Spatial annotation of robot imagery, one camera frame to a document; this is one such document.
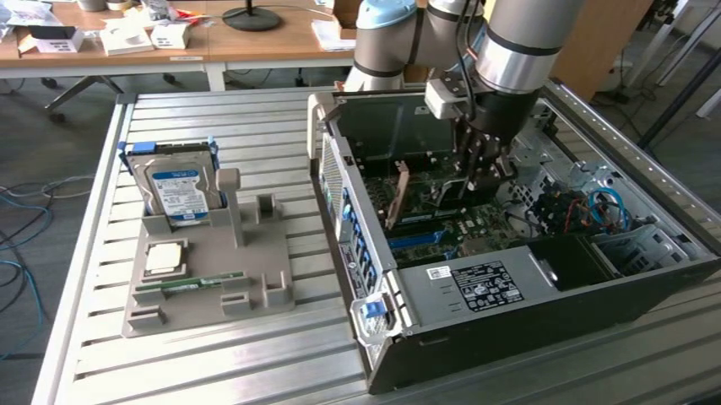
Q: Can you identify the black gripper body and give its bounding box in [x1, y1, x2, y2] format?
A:
[465, 86, 545, 143]

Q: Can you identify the NVIDIA graphics card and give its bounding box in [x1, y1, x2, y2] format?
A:
[385, 159, 502, 232]

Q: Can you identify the perforated metal disk bay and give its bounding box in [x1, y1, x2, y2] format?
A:
[489, 121, 573, 212]

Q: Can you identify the green motherboard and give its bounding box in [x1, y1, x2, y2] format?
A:
[360, 149, 537, 269]

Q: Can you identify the green RAM stick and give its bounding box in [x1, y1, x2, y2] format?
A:
[134, 272, 247, 293]
[397, 210, 453, 224]

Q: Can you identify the grey chipset heatsink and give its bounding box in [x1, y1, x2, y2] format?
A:
[465, 238, 498, 257]

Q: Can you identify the blue expansion slot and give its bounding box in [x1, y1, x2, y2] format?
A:
[388, 230, 448, 251]

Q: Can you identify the wooden cabinet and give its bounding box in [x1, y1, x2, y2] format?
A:
[549, 0, 659, 102]

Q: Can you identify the grey power supply unit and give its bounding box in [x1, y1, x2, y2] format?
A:
[393, 246, 560, 328]

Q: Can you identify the black slanted pole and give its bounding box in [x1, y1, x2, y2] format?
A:
[636, 40, 721, 149]

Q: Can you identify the silver drive tray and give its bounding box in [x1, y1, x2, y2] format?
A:
[591, 225, 692, 279]

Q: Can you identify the stack of white papers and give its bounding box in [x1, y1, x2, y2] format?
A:
[312, 19, 357, 52]

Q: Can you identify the brown cardboard box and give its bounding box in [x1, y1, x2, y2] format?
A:
[332, 0, 365, 30]

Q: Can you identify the open black PC case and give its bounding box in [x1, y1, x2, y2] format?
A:
[306, 77, 721, 396]

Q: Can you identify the black round lamp base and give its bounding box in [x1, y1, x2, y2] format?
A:
[221, 0, 284, 33]

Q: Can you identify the grey parts rack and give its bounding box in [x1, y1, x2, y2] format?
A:
[121, 167, 298, 338]

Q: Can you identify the silver CPU chip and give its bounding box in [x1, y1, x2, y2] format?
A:
[143, 243, 185, 273]

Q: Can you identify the small white box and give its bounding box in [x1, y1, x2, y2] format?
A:
[149, 23, 191, 51]

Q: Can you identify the open white box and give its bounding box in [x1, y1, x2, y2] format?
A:
[98, 24, 157, 57]

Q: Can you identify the grey wheeled desk foot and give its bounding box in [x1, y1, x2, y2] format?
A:
[42, 74, 126, 124]

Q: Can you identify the black and white box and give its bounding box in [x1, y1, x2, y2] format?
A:
[26, 24, 86, 55]

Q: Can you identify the clear plastic bag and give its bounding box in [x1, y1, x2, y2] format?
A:
[0, 0, 65, 27]

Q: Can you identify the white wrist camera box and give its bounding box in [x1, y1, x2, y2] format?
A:
[422, 69, 480, 121]

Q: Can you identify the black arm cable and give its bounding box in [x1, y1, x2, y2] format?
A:
[457, 0, 488, 122]

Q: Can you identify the coloured power wire bundle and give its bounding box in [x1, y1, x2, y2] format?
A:
[533, 192, 593, 235]

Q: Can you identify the blue disk wire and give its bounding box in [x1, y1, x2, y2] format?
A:
[585, 187, 632, 233]

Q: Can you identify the white table frame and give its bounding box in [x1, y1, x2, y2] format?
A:
[624, 0, 721, 119]

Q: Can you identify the hard disk with blue bracket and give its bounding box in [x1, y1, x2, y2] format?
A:
[118, 137, 222, 230]

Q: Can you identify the white floor cable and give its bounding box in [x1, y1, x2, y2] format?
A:
[0, 175, 95, 200]

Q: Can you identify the blue floor cable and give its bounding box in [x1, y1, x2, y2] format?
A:
[0, 196, 54, 359]

